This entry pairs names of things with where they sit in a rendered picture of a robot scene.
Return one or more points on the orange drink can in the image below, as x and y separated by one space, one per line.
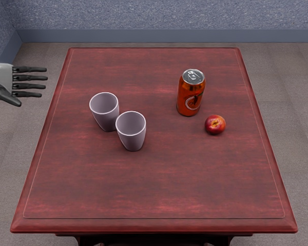
190 94

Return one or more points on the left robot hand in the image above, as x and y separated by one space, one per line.
2 77

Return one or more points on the pale lilac cup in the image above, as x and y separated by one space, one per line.
104 110
131 130

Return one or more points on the red peach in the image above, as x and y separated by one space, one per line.
215 124

